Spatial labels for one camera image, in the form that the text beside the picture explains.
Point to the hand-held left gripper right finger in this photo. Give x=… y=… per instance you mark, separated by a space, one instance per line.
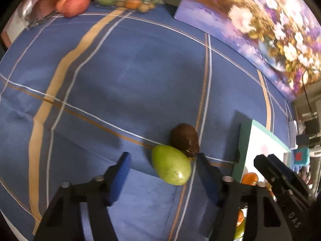
x=208 y=180

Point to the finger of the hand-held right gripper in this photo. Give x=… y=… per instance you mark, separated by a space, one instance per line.
x=265 y=167
x=288 y=172

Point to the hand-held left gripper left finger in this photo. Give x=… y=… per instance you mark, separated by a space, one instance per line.
x=121 y=178

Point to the white tray with teal rim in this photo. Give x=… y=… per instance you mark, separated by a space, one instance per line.
x=263 y=143

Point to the elongated green mango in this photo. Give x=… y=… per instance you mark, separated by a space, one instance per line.
x=171 y=164

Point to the teal box with red label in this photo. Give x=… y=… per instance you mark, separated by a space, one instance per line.
x=301 y=157

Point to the black power adapter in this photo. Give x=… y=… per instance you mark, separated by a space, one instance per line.
x=303 y=139

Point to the white power strip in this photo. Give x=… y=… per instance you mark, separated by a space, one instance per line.
x=292 y=134

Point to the blue plaid tablecloth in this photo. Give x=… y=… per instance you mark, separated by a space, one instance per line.
x=125 y=80

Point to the flower painting canvas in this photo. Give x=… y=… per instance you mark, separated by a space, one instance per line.
x=250 y=22

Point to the brown longan in container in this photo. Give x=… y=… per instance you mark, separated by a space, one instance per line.
x=144 y=8

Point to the small orange in container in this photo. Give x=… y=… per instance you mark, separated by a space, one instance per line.
x=133 y=4

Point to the clear plastic fruit container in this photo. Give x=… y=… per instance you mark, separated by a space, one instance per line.
x=112 y=0

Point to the red apple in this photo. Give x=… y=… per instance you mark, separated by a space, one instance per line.
x=76 y=5

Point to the pale peach-coloured apple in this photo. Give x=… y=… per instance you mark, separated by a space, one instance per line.
x=62 y=3

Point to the pink wrapped flower bouquet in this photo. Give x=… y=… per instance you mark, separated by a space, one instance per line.
x=40 y=2

